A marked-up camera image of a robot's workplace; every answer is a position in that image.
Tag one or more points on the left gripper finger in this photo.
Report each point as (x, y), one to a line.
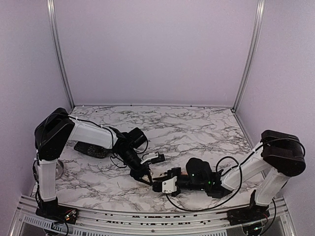
(148, 173)
(145, 180)

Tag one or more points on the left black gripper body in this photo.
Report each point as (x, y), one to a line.
(139, 172)

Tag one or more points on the beige and black folding umbrella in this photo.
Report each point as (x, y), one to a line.
(160, 177)

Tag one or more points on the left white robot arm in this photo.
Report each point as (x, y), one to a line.
(91, 139)

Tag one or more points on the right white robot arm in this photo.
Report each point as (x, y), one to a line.
(281, 153)

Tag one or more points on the clear glass cup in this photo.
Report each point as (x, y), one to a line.
(59, 169)

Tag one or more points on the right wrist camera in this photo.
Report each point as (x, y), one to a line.
(167, 186)

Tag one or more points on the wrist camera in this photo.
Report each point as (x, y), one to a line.
(167, 186)
(152, 158)

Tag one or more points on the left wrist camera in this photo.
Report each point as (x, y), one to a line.
(152, 158)

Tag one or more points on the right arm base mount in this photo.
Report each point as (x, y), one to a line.
(252, 212)

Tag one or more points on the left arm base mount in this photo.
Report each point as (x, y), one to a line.
(54, 211)

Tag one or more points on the aluminium front rail frame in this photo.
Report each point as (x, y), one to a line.
(93, 222)

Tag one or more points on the right aluminium corner post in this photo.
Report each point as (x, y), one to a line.
(251, 53)

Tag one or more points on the aluminium corner post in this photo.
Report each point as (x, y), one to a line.
(251, 53)
(58, 51)

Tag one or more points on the left aluminium corner post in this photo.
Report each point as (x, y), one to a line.
(58, 51)

